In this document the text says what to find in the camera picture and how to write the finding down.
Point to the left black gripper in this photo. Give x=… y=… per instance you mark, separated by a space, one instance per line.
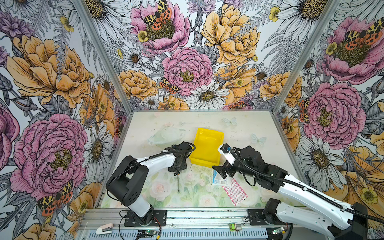
x=183 y=166

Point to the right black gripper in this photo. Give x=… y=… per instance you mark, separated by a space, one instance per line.
x=228 y=167

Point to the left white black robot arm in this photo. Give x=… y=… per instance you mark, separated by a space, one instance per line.
x=128 y=179

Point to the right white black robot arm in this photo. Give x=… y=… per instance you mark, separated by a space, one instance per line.
x=328 y=216

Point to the yellow plastic bin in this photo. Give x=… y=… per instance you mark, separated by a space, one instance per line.
x=207 y=143

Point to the white blue packet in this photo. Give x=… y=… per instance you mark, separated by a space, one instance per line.
x=219 y=180

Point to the pink patterned sachet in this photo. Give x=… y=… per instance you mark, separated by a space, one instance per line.
x=235 y=192

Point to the small green lit module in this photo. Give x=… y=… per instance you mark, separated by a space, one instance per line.
x=235 y=227

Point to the right circuit board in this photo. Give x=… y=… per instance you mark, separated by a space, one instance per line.
x=278 y=231

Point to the circuit board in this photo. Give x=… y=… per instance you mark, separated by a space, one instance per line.
x=148 y=234
x=278 y=231

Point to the left circuit board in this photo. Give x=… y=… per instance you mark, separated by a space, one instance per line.
x=148 y=234

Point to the white pink stapler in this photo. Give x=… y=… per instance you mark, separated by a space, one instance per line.
x=105 y=229

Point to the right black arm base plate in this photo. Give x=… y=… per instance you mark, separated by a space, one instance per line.
x=257 y=217

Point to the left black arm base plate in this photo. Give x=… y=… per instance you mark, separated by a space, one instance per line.
x=154 y=218

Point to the aluminium front rail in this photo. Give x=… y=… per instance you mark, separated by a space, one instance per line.
x=182 y=224

